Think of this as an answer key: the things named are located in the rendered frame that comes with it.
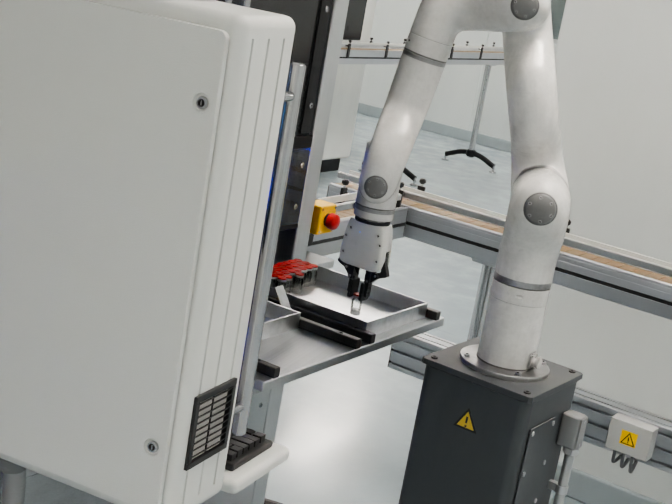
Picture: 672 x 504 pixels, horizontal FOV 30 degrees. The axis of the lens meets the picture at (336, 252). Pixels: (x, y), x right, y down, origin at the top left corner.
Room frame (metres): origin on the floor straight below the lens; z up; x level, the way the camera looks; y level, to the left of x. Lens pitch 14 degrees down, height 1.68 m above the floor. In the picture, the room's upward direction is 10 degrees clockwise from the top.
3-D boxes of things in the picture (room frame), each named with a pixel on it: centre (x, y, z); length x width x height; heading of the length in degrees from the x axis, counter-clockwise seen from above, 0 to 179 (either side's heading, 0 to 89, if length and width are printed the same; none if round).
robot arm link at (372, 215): (2.55, -0.06, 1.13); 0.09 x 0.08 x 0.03; 60
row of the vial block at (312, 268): (2.72, 0.09, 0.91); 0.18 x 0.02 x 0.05; 149
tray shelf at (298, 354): (2.54, 0.12, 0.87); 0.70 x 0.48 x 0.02; 149
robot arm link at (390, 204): (2.54, -0.06, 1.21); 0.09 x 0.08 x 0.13; 175
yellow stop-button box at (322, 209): (3.00, 0.06, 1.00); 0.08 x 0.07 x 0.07; 59
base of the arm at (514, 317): (2.51, -0.39, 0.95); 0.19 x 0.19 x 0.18
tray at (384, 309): (2.66, -0.01, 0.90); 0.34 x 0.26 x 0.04; 59
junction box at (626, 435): (3.19, -0.87, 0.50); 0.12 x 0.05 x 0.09; 59
